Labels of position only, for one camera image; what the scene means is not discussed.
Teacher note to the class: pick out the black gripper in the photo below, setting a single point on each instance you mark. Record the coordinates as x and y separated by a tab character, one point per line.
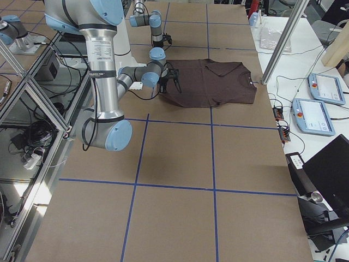
170	74
159	43

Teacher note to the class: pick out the dark brown t-shirt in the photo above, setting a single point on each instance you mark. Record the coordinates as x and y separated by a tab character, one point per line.
206	83

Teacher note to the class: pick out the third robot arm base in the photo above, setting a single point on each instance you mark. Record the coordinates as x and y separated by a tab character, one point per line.
17	38

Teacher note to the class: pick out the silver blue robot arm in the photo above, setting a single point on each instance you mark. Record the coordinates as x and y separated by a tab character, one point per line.
103	27
142	17

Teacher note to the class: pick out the red cylinder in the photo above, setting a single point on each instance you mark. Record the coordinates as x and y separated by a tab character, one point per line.
253	7

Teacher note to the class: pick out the clear plastic bag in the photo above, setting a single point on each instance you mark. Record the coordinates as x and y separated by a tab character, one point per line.
268	39

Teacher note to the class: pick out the orange black connector block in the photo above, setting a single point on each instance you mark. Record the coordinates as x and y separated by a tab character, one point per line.
282	125

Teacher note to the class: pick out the near teach pendant tablet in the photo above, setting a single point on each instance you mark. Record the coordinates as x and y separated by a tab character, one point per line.
312	117

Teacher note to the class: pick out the teach pendant tablet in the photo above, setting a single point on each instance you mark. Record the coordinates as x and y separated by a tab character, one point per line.
312	117
326	88

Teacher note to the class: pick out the far teach pendant tablet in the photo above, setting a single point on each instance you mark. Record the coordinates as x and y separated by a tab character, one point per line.
326	88

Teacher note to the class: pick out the white power strip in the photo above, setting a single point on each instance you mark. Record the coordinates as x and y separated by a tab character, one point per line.
33	160

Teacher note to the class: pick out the black box with label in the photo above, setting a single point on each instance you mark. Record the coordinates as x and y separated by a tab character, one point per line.
299	177

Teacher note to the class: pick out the black laptop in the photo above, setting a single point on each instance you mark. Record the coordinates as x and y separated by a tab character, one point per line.
328	172

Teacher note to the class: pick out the silver metal cup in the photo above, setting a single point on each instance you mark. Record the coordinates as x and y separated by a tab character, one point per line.
316	197

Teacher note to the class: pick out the aluminium frame post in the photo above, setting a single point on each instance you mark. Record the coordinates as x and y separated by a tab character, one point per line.
290	26

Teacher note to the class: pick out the aluminium frame rack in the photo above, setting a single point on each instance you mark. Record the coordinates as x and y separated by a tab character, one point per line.
37	116

